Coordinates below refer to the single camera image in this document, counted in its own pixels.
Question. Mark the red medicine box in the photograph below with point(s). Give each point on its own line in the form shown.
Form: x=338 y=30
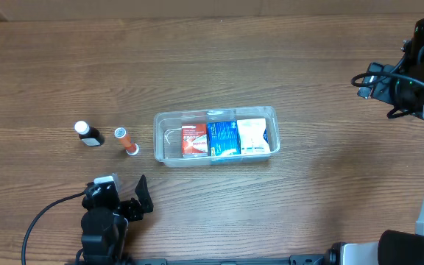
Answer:
x=194 y=140

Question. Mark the dark bottle white cap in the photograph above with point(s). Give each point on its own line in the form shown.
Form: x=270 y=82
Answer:
x=90 y=136

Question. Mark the orange tablet tube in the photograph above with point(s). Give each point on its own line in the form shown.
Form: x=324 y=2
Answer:
x=124 y=138

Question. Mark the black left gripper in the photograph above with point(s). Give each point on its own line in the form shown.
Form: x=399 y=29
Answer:
x=143 y=188

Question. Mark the clear plastic container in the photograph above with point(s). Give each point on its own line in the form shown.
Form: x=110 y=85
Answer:
x=168 y=134

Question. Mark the white medicine box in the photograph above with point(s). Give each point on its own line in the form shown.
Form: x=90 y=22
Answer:
x=253 y=136

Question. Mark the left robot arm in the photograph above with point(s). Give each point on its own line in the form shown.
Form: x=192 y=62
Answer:
x=105 y=224

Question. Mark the blue medicine box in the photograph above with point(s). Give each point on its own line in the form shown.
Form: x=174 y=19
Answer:
x=223 y=138

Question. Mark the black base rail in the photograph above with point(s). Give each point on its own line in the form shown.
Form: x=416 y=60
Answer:
x=318 y=259

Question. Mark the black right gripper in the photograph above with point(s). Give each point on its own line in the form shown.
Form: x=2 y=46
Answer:
x=380 y=90

